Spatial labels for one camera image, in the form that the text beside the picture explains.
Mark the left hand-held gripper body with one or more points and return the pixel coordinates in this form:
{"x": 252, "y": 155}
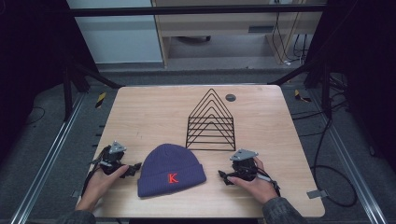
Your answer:
{"x": 111, "y": 160}

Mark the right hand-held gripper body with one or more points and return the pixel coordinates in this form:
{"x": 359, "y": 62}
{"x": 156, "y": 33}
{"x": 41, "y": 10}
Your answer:
{"x": 244, "y": 168}

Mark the person's right hand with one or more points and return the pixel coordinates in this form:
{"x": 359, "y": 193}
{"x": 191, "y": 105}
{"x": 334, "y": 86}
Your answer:
{"x": 260, "y": 186}

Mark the person's left hand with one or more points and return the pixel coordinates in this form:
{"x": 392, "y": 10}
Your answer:
{"x": 101, "y": 185}

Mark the purple knit beanie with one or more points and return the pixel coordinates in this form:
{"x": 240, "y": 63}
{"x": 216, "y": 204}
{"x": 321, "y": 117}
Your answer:
{"x": 169, "y": 169}

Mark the black yellow hazard tape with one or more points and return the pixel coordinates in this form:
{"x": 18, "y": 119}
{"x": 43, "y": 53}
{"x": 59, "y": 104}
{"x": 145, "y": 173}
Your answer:
{"x": 300, "y": 96}
{"x": 100, "y": 99}

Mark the grey round table grommet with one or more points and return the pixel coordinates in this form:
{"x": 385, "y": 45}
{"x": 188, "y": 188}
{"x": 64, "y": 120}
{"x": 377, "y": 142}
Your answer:
{"x": 230, "y": 97}

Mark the black metal stand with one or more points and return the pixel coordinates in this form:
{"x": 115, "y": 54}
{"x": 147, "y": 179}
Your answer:
{"x": 67, "y": 90}
{"x": 326, "y": 87}

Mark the white cabinet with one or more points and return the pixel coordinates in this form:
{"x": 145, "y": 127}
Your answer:
{"x": 115, "y": 34}

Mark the black curtain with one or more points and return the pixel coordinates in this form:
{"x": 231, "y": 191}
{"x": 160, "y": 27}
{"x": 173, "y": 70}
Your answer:
{"x": 28, "y": 62}
{"x": 364, "y": 62}

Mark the light wooden desk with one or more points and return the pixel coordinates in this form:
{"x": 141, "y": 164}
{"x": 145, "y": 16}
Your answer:
{"x": 218, "y": 26}

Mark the aluminium floor rail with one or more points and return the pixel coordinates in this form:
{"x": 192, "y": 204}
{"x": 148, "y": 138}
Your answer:
{"x": 351, "y": 161}
{"x": 49, "y": 155}

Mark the grey metal table bracket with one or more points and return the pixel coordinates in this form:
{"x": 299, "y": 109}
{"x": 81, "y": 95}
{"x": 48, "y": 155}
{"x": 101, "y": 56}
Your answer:
{"x": 317, "y": 194}

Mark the black horizontal frame bar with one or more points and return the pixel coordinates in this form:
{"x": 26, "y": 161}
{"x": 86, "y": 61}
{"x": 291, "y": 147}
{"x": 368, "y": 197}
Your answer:
{"x": 186, "y": 10}

